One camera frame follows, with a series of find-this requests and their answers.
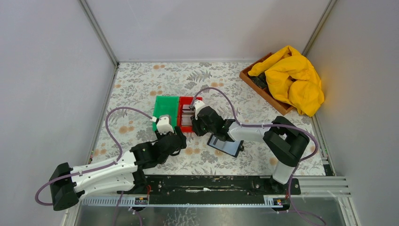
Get red plastic bin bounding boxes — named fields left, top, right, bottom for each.
left=177, top=97, right=194, bottom=133

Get yellow cloth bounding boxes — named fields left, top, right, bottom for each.
left=247, top=45, right=325, bottom=117

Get grey slotted cable duct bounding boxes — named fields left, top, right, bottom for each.
left=81, top=195, right=281, bottom=209

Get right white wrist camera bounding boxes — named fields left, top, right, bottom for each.
left=190, top=99, right=207, bottom=120

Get floral table mat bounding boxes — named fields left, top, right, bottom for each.
left=88, top=62, right=327, bottom=177

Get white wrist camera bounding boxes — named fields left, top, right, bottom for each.
left=156, top=115, right=174, bottom=135
left=190, top=99, right=207, bottom=120

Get black leather card holder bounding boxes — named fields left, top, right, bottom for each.
left=207, top=135, right=245, bottom=158

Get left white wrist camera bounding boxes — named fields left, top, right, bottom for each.
left=156, top=115, right=174, bottom=135

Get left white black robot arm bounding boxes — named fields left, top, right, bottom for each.
left=49, top=127, right=187, bottom=211

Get brown wooden tray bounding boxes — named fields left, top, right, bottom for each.
left=239, top=52, right=294, bottom=115

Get green plastic bin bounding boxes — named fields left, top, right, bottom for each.
left=153, top=96, right=179, bottom=128

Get dark items in tray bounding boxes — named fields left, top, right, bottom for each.
left=250, top=73, right=268, bottom=89

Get clear card stack in bin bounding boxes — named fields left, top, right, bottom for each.
left=181, top=105, right=194, bottom=127

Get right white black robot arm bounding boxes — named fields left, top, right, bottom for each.
left=190, top=101, right=313, bottom=194

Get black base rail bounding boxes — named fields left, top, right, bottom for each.
left=125, top=175, right=301, bottom=205

